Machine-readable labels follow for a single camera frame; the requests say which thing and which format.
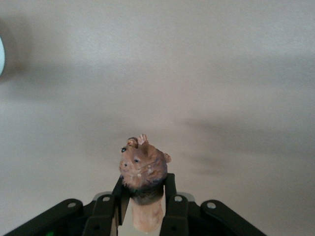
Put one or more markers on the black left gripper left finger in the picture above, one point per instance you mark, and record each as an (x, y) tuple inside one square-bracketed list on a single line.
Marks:
[(98, 216)]

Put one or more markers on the brown lion statue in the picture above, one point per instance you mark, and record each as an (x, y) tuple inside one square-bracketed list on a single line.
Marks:
[(145, 169)]

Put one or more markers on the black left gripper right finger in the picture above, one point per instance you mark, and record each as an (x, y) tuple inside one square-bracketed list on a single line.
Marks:
[(182, 216)]

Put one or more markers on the white round container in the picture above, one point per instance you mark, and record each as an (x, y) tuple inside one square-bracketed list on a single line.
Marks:
[(1, 56)]

